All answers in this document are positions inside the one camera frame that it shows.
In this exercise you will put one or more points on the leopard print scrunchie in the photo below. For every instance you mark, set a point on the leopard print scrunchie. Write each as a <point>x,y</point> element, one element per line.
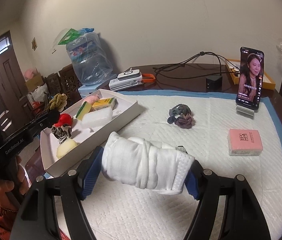
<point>62,133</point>

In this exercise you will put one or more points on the dark carved wooden chair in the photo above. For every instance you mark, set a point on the dark carved wooden chair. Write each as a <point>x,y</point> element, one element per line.
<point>64,81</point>

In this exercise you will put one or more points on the smartphone on stand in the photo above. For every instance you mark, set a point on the smartphone on stand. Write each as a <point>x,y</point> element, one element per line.
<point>249,104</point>

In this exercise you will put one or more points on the pale yellow sponge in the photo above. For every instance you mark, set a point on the pale yellow sponge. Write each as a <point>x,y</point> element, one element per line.
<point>65,147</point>

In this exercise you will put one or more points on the green yellow scrub sponge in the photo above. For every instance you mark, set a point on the green yellow scrub sponge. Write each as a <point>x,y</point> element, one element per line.
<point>84,109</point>

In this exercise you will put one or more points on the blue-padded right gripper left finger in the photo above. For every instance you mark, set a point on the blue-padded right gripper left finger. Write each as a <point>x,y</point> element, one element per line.
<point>89,171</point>

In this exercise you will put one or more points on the yellow tissue pack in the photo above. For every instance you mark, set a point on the yellow tissue pack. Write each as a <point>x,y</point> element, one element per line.
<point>104,103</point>

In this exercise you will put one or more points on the white cloth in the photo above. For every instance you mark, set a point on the white cloth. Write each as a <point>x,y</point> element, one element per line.
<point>144,164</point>

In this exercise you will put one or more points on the pink fluffy pompom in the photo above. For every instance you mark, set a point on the pink fluffy pompom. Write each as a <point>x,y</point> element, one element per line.
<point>91,99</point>

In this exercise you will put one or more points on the yellow cardboard box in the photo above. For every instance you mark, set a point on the yellow cardboard box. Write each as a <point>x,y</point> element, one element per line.
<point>250,75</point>

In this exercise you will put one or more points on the red plush apple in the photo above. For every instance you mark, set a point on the red plush apple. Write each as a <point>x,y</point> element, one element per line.
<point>64,119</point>

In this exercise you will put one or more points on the green snack bag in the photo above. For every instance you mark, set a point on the green snack bag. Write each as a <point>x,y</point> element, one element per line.
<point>68,35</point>

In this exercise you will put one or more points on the white wireless charger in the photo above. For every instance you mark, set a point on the white wireless charger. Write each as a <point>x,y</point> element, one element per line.
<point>130,74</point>

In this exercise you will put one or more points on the white power bank stack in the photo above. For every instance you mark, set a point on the white power bank stack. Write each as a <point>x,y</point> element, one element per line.
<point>118,85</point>

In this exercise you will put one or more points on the blue purple braided scrunchie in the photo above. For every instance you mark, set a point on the blue purple braided scrunchie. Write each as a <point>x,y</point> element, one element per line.
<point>182,116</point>

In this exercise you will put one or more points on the brown wooden door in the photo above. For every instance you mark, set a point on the brown wooden door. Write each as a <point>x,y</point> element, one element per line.
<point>15,108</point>

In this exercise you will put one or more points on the person's left hand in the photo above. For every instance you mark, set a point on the person's left hand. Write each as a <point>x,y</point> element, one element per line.
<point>7,186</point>

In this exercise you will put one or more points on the pink sponge block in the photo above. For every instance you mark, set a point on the pink sponge block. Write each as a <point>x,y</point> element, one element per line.
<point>244,142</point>

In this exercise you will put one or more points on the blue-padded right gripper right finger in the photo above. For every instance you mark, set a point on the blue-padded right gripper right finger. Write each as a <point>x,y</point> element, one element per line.
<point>195,181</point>

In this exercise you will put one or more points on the white cardboard tray box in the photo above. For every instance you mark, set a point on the white cardboard tray box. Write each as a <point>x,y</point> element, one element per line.
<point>88,138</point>

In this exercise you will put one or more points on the light blue water dispenser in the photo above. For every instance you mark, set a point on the light blue water dispenser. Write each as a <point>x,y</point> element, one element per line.
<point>85,90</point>

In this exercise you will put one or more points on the black power adapter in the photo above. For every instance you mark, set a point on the black power adapter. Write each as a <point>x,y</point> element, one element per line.
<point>214,82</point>

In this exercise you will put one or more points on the white foam sponge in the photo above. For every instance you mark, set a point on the white foam sponge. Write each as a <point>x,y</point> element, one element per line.
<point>97,118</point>

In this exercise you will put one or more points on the blue water jug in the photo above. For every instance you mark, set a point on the blue water jug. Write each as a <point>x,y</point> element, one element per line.
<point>89,60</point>

